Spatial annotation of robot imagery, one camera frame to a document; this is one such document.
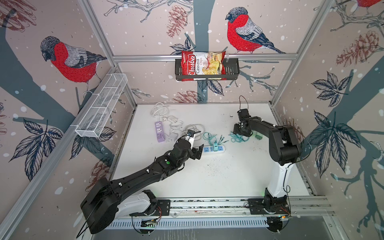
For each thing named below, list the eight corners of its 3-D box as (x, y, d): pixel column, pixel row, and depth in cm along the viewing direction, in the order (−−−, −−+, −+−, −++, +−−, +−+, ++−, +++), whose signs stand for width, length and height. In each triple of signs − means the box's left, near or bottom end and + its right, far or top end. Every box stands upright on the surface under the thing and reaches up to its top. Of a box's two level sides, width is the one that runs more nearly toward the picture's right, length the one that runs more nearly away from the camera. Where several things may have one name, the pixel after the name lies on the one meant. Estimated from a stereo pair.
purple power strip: (156, 143, 99) (155, 141, 97) (155, 124, 110) (155, 122, 108) (164, 142, 100) (163, 139, 98) (162, 123, 111) (162, 120, 108)
